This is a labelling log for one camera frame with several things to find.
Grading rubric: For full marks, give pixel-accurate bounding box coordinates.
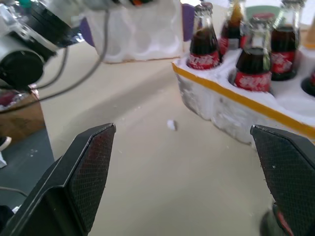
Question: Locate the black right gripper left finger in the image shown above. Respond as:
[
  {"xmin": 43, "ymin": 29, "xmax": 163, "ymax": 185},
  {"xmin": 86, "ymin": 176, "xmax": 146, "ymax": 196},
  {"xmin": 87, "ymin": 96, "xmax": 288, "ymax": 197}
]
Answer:
[{"xmin": 0, "ymin": 123, "xmax": 117, "ymax": 236}]

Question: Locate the thin grey floor cable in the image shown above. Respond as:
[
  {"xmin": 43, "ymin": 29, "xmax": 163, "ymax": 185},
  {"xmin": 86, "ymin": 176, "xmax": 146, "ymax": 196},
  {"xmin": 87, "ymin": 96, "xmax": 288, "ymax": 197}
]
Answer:
[{"xmin": 0, "ymin": 186, "xmax": 28, "ymax": 198}]

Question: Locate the white foam taped box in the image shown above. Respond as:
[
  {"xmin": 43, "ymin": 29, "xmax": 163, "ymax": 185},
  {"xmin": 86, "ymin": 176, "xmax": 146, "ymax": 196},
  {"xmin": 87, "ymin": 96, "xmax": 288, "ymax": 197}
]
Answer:
[{"xmin": 85, "ymin": 0, "xmax": 185, "ymax": 64}]

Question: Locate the white foam crate yellow tape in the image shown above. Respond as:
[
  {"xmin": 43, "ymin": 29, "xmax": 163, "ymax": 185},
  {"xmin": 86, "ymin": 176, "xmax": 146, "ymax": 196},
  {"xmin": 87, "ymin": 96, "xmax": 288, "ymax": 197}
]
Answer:
[{"xmin": 171, "ymin": 45, "xmax": 315, "ymax": 146}]

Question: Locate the purple object behind foam box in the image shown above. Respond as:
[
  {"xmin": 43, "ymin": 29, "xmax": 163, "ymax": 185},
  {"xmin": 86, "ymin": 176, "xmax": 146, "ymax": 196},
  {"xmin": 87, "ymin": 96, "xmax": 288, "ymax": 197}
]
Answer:
[{"xmin": 78, "ymin": 3, "xmax": 195, "ymax": 48}]

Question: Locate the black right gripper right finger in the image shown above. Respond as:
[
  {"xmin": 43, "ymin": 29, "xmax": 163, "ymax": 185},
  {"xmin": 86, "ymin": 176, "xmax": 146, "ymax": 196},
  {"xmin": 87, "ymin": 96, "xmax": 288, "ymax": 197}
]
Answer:
[{"xmin": 250, "ymin": 124, "xmax": 315, "ymax": 236}]

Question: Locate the black shoe white sole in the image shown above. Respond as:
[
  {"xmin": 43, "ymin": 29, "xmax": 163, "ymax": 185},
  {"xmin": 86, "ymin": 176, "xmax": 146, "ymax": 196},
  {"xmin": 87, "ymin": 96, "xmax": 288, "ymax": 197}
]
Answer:
[{"xmin": 0, "ymin": 136, "xmax": 12, "ymax": 151}]

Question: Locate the glass cola bottle red label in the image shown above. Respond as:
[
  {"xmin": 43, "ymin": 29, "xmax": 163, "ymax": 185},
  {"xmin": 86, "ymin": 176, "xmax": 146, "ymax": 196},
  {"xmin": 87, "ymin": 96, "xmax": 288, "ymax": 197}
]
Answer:
[
  {"xmin": 259, "ymin": 203, "xmax": 296, "ymax": 236},
  {"xmin": 218, "ymin": 0, "xmax": 250, "ymax": 57},
  {"xmin": 233, "ymin": 13, "xmax": 273, "ymax": 93},
  {"xmin": 301, "ymin": 70, "xmax": 315, "ymax": 97},
  {"xmin": 270, "ymin": 0, "xmax": 303, "ymax": 82},
  {"xmin": 186, "ymin": 1, "xmax": 221, "ymax": 71}
]

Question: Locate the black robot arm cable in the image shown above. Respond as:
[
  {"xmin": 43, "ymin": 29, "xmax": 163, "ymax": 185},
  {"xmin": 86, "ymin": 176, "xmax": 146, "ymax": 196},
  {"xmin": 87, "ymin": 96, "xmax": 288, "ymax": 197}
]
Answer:
[
  {"xmin": 0, "ymin": 9, "xmax": 111, "ymax": 114},
  {"xmin": 29, "ymin": 47, "xmax": 69, "ymax": 89}
]

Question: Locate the brown cardboard box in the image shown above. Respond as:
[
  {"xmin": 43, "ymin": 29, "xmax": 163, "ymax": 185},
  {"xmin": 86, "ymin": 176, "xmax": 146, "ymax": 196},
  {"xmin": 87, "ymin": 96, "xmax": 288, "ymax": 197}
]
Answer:
[{"xmin": 0, "ymin": 85, "xmax": 47, "ymax": 146}]

